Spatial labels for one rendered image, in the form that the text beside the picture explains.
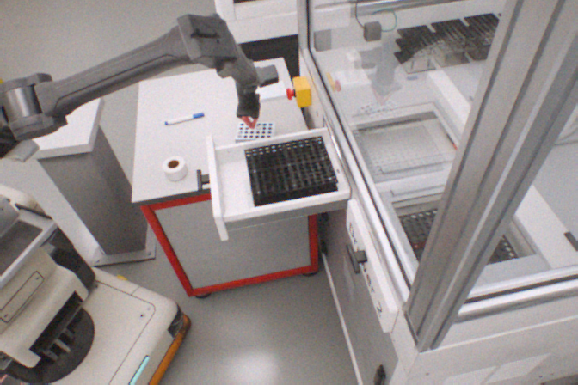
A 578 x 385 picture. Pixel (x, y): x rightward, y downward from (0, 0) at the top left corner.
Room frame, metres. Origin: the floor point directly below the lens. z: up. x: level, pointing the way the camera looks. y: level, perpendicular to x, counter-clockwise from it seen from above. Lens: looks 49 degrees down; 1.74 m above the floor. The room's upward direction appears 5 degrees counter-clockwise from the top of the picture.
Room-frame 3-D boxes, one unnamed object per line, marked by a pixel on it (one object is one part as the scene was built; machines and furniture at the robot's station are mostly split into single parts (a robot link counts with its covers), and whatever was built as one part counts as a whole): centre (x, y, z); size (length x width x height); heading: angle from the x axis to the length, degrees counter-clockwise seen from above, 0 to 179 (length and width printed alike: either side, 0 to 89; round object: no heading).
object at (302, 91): (1.12, -0.07, 0.88); 0.07 x 0.05 x 0.07; 7
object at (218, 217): (0.75, 0.19, 0.87); 0.29 x 0.02 x 0.11; 7
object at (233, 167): (0.78, -0.02, 0.86); 0.40 x 0.26 x 0.06; 97
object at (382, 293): (0.48, -0.16, 0.87); 0.29 x 0.02 x 0.11; 7
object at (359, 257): (0.48, -0.14, 0.91); 0.07 x 0.04 x 0.01; 7
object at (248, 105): (1.05, 0.10, 0.92); 0.10 x 0.07 x 0.07; 173
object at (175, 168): (0.92, 0.35, 0.78); 0.07 x 0.07 x 0.04
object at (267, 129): (1.04, 0.09, 0.78); 0.12 x 0.08 x 0.04; 82
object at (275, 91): (1.28, 0.04, 0.77); 0.13 x 0.09 x 0.02; 98
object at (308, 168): (0.78, -0.01, 0.87); 0.22 x 0.18 x 0.06; 97
